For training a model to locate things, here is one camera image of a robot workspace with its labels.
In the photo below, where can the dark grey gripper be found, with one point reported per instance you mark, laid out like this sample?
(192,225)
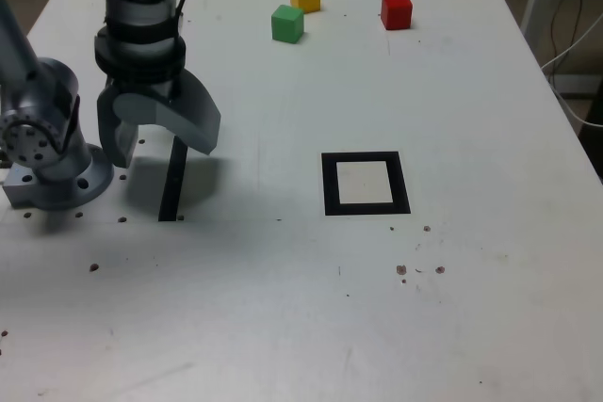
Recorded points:
(167,87)

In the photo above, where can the green cube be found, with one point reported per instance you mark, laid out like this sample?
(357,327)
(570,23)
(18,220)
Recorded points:
(286,25)

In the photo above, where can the red cube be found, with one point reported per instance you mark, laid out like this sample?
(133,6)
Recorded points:
(396,13)

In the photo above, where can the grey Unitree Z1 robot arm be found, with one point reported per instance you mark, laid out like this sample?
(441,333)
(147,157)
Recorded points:
(47,86)

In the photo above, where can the black tape square outline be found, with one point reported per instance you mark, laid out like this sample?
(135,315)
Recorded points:
(330,185)

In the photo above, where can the black tape strip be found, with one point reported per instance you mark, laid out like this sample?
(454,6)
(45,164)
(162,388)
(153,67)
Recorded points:
(172,185)

